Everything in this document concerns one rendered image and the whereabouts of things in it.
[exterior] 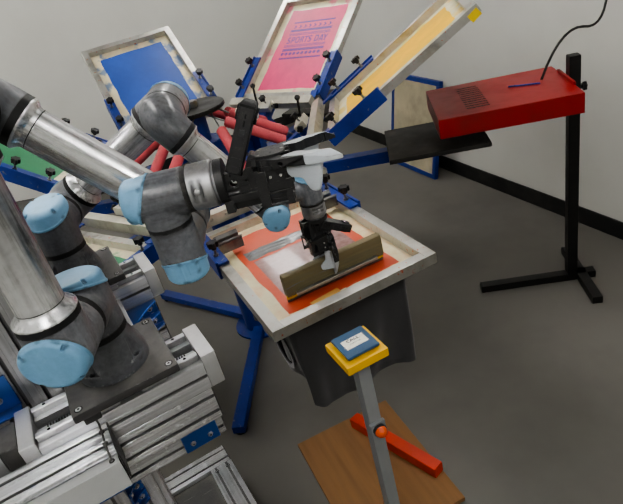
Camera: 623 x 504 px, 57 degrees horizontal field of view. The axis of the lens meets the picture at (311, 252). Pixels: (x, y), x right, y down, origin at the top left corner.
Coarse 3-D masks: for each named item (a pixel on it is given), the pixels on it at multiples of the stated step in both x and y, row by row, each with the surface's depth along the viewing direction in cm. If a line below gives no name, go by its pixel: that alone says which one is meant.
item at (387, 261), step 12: (300, 216) 234; (288, 228) 227; (300, 240) 216; (336, 240) 210; (348, 240) 208; (384, 252) 196; (372, 264) 191; (384, 264) 190; (348, 276) 188; (360, 276) 187
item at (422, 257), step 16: (352, 208) 222; (240, 224) 232; (256, 224) 236; (368, 224) 211; (384, 224) 205; (400, 240) 194; (416, 256) 183; (432, 256) 183; (224, 272) 201; (384, 272) 179; (400, 272) 179; (416, 272) 182; (240, 288) 190; (352, 288) 176; (368, 288) 176; (256, 304) 180; (320, 304) 172; (336, 304) 172; (272, 320) 171; (288, 320) 169; (304, 320) 169; (272, 336) 168
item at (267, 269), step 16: (256, 240) 224; (272, 240) 221; (240, 256) 216; (272, 256) 210; (288, 256) 208; (304, 256) 206; (256, 272) 203; (272, 272) 201; (272, 288) 192; (320, 288) 186; (288, 304) 182; (304, 304) 180
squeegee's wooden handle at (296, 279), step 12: (360, 240) 186; (372, 240) 186; (348, 252) 184; (360, 252) 186; (372, 252) 188; (312, 264) 180; (348, 264) 186; (288, 276) 178; (300, 276) 180; (312, 276) 182; (324, 276) 184; (288, 288) 179; (300, 288) 181
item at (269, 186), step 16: (256, 160) 87; (224, 176) 89; (240, 176) 89; (256, 176) 87; (272, 176) 88; (288, 176) 88; (224, 192) 88; (240, 192) 91; (256, 192) 90; (272, 192) 89; (288, 192) 89
